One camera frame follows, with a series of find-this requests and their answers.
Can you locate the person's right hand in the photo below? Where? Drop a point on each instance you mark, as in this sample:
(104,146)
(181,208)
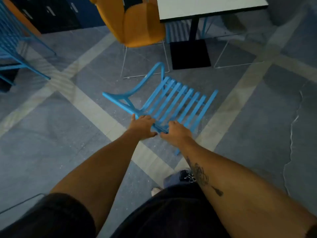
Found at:
(178,136)

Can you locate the person's left hand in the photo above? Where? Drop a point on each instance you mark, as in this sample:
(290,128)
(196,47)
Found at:
(142,127)

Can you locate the person's left thumb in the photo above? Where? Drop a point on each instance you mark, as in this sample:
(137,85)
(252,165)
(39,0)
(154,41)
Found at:
(152,134)

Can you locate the person's right thumb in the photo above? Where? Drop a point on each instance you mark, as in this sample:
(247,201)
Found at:
(165,136)

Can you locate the blue slatted metal chair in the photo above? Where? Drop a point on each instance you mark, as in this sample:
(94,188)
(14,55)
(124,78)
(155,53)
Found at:
(173,96)
(11,39)

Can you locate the person's right forearm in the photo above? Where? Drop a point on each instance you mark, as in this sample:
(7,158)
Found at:
(235,193)

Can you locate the person's left forearm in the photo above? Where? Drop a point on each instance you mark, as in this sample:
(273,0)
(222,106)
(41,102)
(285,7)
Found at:
(104,168)

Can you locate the blue jeans leg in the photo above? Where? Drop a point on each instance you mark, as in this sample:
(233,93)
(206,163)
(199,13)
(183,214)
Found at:
(172,178)

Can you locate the white shoe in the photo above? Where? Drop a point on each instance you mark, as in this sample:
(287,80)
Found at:
(156,190)

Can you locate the black shirt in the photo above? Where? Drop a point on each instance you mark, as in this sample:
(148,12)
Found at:
(173,215)

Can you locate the orange upholstered chair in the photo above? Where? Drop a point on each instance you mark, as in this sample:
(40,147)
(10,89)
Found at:
(141,24)

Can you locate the blue cabinet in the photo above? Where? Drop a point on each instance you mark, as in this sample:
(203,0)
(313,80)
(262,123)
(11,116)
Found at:
(86,14)

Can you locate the dark locker cabinet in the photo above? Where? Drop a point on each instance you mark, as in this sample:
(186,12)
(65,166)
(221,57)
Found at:
(47,14)

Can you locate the white table with black pedestal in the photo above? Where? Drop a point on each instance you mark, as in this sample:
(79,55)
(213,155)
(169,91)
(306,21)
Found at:
(205,6)

